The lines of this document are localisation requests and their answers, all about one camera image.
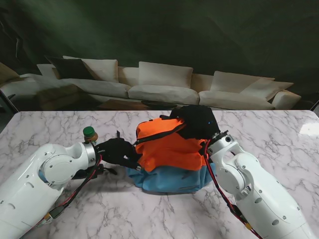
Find red black right arm cable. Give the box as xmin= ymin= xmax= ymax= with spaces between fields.
xmin=199 ymin=139 xmax=262 ymax=236

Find red black left arm cable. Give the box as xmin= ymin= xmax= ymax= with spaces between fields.
xmin=37 ymin=149 xmax=104 ymax=227

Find cream sofa back cushion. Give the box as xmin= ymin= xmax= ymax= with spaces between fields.
xmin=139 ymin=61 xmax=194 ymax=88
xmin=240 ymin=79 xmax=294 ymax=102
xmin=62 ymin=56 xmax=118 ymax=83
xmin=210 ymin=71 xmax=275 ymax=94

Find wooden coffee table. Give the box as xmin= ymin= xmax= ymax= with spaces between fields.
xmin=98 ymin=99 xmax=180 ymax=112

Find dark oval tray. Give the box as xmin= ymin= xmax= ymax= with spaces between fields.
xmin=141 ymin=99 xmax=178 ymax=110

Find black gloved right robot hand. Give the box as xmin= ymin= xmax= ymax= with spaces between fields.
xmin=169 ymin=105 xmax=221 ymax=140

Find dark brown sofa cushion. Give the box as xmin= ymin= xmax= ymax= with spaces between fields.
xmin=44 ymin=56 xmax=96 ymax=81

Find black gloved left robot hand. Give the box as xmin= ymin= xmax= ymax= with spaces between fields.
xmin=96 ymin=138 xmax=142 ymax=171

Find red black arm cable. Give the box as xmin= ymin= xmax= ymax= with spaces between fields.
xmin=199 ymin=139 xmax=262 ymax=236
xmin=37 ymin=149 xmax=104 ymax=227

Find coffee bottle with green cap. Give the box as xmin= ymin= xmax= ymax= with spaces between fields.
xmin=83 ymin=126 xmax=99 ymax=145

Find cream sectional sofa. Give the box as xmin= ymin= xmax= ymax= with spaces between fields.
xmin=0 ymin=56 xmax=302 ymax=112

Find tan armchair cushion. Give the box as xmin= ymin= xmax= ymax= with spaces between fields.
xmin=0 ymin=62 xmax=20 ymax=85

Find orange and blue backpack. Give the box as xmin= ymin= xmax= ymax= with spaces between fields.
xmin=116 ymin=115 xmax=212 ymax=195

